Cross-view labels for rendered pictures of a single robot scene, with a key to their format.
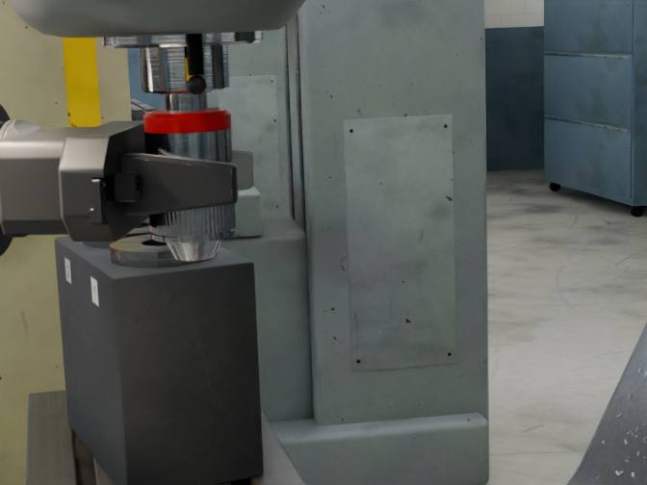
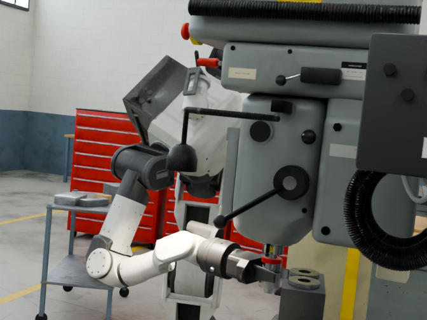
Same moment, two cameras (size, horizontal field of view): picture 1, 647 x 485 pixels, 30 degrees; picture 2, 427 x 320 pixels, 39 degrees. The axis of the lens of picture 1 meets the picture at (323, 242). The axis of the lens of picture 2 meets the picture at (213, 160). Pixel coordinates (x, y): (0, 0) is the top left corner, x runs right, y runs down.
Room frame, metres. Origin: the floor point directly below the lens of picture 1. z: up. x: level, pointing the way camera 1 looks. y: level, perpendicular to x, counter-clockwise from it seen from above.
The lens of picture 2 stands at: (-0.56, -0.52, 1.59)
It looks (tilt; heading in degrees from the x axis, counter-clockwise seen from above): 5 degrees down; 33
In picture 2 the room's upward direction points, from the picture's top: 6 degrees clockwise
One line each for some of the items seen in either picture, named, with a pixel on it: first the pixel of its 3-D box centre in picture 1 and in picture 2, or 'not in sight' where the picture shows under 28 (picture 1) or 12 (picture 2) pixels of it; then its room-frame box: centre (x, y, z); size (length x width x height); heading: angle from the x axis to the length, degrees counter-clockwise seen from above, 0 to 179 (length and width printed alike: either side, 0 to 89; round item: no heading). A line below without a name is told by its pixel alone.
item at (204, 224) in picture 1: (191, 183); (270, 274); (0.65, 0.07, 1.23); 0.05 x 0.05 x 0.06
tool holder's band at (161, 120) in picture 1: (187, 119); (272, 259); (0.65, 0.07, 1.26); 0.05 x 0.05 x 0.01
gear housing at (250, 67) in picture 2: not in sight; (311, 75); (0.66, 0.03, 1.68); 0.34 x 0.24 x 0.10; 103
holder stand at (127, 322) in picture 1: (152, 343); (300, 309); (1.05, 0.16, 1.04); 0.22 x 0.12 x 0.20; 24
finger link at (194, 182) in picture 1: (176, 185); (262, 275); (0.62, 0.08, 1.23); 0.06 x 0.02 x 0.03; 85
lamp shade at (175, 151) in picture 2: not in sight; (182, 156); (0.59, 0.29, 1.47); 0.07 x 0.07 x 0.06
